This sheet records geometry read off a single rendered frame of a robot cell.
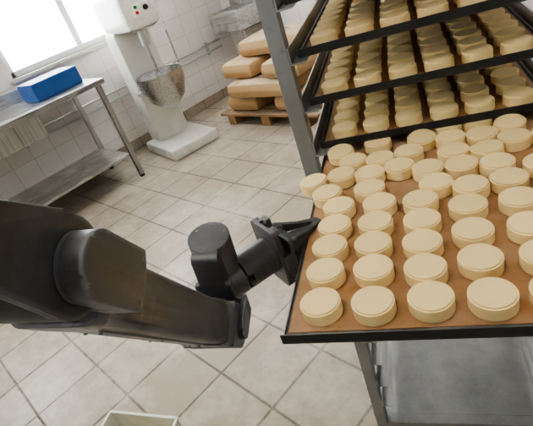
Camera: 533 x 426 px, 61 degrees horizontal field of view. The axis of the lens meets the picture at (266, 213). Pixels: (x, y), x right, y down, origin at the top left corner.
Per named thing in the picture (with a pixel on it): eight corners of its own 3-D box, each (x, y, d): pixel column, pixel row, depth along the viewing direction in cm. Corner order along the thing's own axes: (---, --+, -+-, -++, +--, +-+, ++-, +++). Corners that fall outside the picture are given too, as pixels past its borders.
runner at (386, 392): (392, 406, 127) (391, 400, 125) (382, 406, 128) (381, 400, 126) (389, 259, 178) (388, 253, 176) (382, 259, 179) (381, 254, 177)
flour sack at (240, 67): (252, 79, 396) (247, 62, 388) (222, 81, 425) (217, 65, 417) (302, 50, 433) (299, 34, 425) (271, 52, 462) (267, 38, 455)
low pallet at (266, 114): (223, 124, 449) (220, 113, 444) (273, 91, 493) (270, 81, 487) (320, 128, 369) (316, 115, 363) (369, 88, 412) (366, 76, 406)
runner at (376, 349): (382, 365, 118) (381, 357, 116) (371, 365, 119) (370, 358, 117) (382, 223, 169) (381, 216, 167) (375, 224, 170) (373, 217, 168)
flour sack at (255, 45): (239, 59, 411) (233, 43, 403) (265, 43, 435) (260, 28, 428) (302, 51, 365) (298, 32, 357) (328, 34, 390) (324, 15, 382)
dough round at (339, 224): (343, 220, 70) (341, 209, 69) (359, 234, 65) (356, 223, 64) (315, 232, 69) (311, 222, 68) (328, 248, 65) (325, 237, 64)
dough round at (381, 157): (362, 166, 82) (360, 156, 81) (387, 156, 82) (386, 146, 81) (374, 177, 78) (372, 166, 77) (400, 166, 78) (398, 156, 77)
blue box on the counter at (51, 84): (40, 102, 343) (30, 84, 336) (25, 103, 363) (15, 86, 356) (84, 81, 365) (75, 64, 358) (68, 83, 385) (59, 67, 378)
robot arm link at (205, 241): (185, 346, 61) (247, 344, 59) (156, 294, 53) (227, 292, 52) (201, 276, 70) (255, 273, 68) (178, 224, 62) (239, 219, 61)
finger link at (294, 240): (313, 235, 77) (269, 264, 74) (303, 200, 73) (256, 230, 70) (339, 250, 71) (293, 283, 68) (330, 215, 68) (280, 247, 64)
